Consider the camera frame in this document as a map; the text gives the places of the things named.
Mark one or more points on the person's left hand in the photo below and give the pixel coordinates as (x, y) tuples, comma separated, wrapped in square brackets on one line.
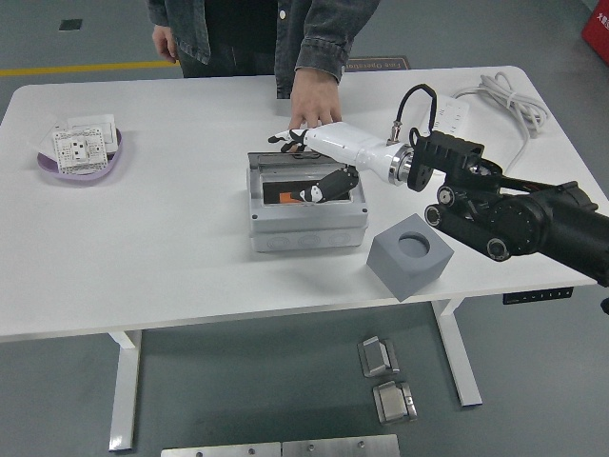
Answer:
[(314, 102)]

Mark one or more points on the person's right hand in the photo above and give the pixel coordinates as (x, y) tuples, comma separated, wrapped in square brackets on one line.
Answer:
[(164, 42)]

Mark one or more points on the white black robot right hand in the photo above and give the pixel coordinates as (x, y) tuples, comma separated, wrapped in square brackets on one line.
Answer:
[(342, 143)]

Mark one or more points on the orange cylinder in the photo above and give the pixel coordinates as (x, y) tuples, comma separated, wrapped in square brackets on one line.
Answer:
[(287, 197)]

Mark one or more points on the grey junction box with flap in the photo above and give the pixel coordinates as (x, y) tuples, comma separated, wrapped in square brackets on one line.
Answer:
[(304, 224)]

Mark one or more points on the person's left forearm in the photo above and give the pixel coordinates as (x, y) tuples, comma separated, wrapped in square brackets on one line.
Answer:
[(333, 38)]

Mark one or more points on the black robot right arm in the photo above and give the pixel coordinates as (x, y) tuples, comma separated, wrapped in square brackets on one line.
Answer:
[(523, 219)]

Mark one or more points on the person's right forearm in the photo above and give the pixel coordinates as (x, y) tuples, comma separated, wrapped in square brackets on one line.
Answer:
[(159, 12)]

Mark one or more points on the grey cube with round hole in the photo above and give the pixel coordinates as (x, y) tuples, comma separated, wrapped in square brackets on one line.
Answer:
[(404, 276)]

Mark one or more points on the person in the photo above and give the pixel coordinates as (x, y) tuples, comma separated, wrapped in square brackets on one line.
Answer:
[(242, 33)]

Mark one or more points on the brown floor sign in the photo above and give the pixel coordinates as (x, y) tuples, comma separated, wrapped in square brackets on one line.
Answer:
[(390, 64)]

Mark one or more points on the black floor hatch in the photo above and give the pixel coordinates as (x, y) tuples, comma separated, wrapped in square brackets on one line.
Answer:
[(71, 25)]

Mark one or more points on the yellow floor tape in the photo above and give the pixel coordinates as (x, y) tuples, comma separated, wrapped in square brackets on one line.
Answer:
[(71, 69)]

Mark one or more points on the white power strip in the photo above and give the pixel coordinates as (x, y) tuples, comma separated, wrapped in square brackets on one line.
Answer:
[(452, 114)]

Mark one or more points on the translucent white cover plate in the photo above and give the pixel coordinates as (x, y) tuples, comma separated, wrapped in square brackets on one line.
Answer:
[(45, 140)]

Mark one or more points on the purple bowl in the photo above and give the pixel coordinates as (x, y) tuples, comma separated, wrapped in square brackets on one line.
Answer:
[(81, 177)]

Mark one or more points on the grey metal block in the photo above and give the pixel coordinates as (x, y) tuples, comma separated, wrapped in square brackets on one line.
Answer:
[(394, 404), (378, 357)]

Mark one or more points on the white table leg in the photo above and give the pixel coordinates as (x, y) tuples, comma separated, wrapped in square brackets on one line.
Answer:
[(459, 357), (126, 381)]

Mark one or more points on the black table control panel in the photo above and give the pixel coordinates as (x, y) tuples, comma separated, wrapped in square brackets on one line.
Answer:
[(537, 295)]

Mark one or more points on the red object with white print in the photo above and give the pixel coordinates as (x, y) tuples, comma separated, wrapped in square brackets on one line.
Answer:
[(597, 28)]

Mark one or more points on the grey metal plate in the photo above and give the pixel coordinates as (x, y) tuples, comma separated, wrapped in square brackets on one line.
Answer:
[(340, 447), (219, 451)]

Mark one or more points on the white wall switch panel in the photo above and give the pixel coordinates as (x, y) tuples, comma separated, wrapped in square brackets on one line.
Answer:
[(102, 121)]

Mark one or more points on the white wall socket panel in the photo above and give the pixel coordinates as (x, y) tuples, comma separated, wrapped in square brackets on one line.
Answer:
[(78, 150)]

